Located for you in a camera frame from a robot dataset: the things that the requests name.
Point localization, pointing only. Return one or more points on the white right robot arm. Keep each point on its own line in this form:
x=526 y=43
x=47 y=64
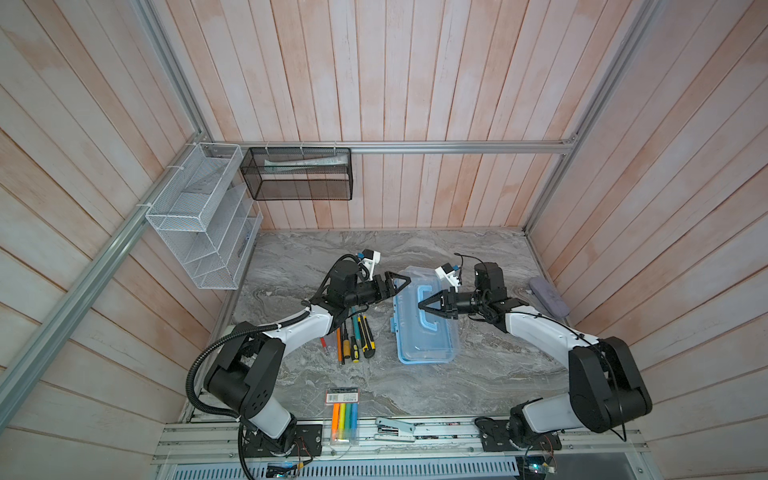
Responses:
x=605 y=386

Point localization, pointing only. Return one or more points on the orange handled screwdriver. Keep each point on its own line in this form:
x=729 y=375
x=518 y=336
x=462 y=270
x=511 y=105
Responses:
x=339 y=345

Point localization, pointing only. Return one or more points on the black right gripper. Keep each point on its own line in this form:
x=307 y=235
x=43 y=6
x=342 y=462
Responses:
x=442 y=295

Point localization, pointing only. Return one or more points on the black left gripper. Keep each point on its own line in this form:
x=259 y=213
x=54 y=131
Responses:
x=390 y=287

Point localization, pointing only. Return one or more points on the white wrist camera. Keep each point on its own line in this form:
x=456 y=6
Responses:
x=368 y=259
x=449 y=276

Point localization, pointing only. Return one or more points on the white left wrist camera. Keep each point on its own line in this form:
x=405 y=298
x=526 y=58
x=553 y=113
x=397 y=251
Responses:
x=368 y=259

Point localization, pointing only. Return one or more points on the yellow black utility knife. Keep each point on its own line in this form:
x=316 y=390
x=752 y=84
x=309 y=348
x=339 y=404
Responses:
x=369 y=348

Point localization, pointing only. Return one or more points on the yellow black screwdriver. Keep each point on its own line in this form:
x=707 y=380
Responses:
x=355 y=353

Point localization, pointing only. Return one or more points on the black wire mesh basket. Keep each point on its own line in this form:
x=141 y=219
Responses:
x=298 y=173

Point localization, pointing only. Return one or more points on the teal handled tool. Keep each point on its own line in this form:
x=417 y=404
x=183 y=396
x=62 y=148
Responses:
x=357 y=332

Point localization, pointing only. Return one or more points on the aluminium mounting rail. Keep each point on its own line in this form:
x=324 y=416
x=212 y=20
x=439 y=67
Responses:
x=436 y=437

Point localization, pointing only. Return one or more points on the white wire mesh shelf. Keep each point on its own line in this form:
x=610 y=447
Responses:
x=206 y=219

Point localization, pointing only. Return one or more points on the blue clear-lid tool box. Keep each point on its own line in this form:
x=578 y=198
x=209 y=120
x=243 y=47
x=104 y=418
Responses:
x=422 y=337

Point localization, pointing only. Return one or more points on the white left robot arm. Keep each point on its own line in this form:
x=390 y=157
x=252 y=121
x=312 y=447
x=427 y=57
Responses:
x=236 y=375

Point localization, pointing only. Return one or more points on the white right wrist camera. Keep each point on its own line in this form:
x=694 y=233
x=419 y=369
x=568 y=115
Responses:
x=449 y=276

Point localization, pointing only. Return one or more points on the highlighter marker pack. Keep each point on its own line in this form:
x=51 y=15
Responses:
x=345 y=414

